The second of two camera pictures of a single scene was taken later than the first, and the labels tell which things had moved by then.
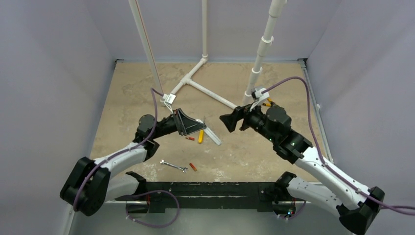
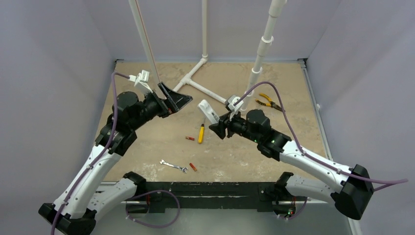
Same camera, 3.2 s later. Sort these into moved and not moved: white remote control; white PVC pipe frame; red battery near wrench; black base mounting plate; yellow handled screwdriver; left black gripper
Moved: left black gripper; white remote control
Not moved: yellow handled screwdriver; black base mounting plate; white PVC pipe frame; red battery near wrench
